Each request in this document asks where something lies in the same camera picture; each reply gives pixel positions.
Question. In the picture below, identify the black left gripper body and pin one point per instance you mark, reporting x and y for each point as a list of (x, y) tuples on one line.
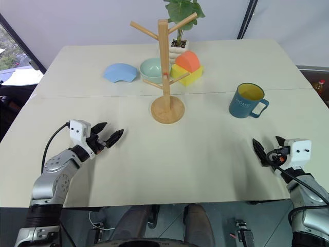
[(95, 144)]

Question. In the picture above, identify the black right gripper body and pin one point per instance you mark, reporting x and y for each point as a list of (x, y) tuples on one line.
[(278, 154)]

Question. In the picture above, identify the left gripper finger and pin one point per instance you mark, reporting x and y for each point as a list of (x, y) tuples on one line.
[(114, 137), (99, 127)]

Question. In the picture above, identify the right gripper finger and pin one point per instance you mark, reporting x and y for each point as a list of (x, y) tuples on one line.
[(260, 151), (280, 142)]

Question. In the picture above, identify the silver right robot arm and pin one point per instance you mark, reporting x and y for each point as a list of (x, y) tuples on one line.
[(313, 198)]

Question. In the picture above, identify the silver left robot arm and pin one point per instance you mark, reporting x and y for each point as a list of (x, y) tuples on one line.
[(51, 167)]

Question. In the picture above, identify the wooden mug tree stand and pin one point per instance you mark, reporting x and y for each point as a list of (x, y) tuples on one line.
[(167, 108)]

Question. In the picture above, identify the teal mug yellow inside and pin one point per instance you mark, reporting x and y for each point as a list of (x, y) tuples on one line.
[(241, 105)]

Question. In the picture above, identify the blue plate piece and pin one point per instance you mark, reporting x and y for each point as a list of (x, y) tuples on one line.
[(120, 72)]

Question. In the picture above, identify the yellow bottle red cap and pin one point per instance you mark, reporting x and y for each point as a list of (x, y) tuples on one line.
[(321, 88)]

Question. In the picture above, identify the dark side table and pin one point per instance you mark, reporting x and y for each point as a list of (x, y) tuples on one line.
[(307, 73)]

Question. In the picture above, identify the pale green bowl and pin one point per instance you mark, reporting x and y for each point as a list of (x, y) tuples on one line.
[(151, 70)]

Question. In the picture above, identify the dark grey rounded shape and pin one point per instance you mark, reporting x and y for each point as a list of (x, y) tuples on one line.
[(198, 223), (133, 223)]

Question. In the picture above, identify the white ribbed plant pot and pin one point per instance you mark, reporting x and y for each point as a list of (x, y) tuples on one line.
[(177, 52)]

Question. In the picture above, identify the orange half-round block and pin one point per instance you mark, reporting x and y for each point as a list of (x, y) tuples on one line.
[(187, 61)]

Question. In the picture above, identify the black curved rim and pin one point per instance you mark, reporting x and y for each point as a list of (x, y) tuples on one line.
[(144, 242)]

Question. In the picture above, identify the black slanted pole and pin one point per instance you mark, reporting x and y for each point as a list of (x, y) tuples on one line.
[(247, 19)]

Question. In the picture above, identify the green leafy plant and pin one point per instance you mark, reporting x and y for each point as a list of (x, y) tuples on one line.
[(183, 11)]

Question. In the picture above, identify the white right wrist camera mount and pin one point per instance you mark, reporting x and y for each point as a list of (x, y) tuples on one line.
[(299, 153)]

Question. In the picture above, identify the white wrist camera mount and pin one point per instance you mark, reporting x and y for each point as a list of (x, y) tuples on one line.
[(78, 130), (299, 153)]

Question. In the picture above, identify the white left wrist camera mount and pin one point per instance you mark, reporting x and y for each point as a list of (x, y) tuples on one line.
[(78, 130)]

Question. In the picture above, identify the black floor bracket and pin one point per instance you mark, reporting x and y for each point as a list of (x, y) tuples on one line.
[(97, 234), (244, 231)]

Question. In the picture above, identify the black window frame bar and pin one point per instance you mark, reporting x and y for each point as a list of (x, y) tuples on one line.
[(25, 46)]

